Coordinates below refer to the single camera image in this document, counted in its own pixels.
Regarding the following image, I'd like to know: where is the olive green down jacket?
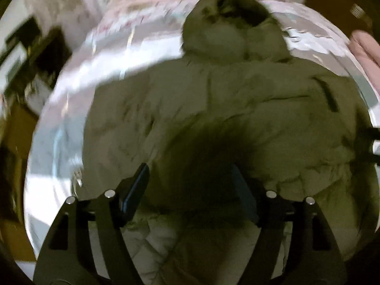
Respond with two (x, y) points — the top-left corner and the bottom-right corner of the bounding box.
(81, 0), (373, 285)

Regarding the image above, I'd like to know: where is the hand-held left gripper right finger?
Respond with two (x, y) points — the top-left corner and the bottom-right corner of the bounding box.
(233, 165), (349, 285)

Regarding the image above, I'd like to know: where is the dark wooden desk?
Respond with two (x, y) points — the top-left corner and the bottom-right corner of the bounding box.
(0, 18), (73, 101)

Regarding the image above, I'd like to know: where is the pink folded blanket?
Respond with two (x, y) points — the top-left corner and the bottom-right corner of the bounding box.
(348, 30), (380, 95)

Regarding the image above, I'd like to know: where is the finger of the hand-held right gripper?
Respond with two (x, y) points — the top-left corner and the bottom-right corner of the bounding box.
(364, 126), (380, 167)

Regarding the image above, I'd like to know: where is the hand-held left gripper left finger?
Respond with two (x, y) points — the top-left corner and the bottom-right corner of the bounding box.
(33, 163), (150, 285)

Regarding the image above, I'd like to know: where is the sticker sheet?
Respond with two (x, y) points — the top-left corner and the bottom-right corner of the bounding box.
(350, 4), (373, 22)

